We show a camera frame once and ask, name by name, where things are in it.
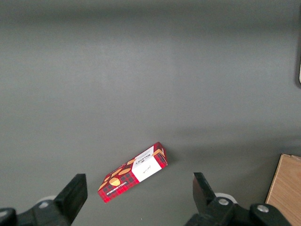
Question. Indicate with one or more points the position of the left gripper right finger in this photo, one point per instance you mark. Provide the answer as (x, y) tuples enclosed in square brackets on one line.
[(207, 200)]

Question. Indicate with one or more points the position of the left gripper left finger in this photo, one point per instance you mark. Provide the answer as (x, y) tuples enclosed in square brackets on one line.
[(73, 197)]

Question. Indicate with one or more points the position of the wooden drawer cabinet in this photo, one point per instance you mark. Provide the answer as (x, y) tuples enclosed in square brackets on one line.
[(285, 193)]

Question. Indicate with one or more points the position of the red tartan cookie box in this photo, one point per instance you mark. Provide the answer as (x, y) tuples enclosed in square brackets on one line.
[(134, 173)]

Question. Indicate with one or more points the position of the beige plastic tray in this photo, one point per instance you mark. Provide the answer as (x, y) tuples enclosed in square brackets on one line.
[(300, 70)]

